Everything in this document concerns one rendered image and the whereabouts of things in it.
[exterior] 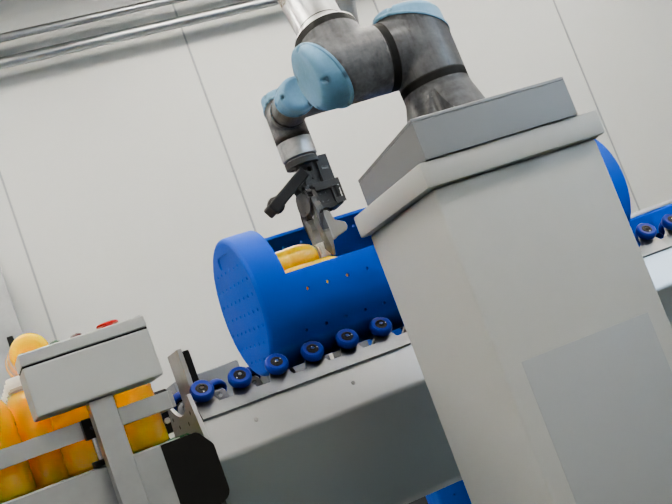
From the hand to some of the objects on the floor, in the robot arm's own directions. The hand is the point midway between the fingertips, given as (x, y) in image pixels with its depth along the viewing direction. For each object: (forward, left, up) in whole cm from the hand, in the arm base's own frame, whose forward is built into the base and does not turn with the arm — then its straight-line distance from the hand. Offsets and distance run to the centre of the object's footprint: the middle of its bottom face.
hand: (325, 252), depth 212 cm
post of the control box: (-15, +58, -116) cm, 131 cm away
